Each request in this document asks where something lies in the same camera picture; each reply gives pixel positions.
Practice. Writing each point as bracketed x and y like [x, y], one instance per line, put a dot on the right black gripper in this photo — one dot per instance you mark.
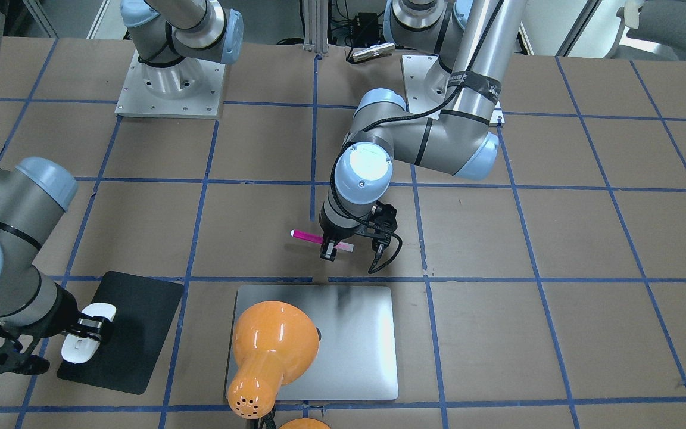
[64, 310]

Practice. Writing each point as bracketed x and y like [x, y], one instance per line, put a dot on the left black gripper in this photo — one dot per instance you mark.
[332, 233]

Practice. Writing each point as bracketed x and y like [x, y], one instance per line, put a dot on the pink marker pen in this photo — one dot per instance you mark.
[316, 239]

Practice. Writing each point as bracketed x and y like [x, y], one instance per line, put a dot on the white computer mouse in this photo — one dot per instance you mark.
[95, 326]

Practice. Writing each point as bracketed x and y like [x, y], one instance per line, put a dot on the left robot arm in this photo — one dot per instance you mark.
[442, 124]

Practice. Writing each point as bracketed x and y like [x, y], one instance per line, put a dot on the black mousepad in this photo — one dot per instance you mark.
[141, 311]

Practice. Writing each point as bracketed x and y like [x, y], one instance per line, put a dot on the orange desk lamp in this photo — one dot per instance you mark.
[274, 343]

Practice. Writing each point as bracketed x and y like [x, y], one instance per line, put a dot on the silver closed laptop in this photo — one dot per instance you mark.
[357, 358]

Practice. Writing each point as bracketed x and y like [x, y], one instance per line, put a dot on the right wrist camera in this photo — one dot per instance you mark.
[16, 358]

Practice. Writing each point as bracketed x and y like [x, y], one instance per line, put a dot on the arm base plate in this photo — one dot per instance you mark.
[191, 89]
[425, 82]

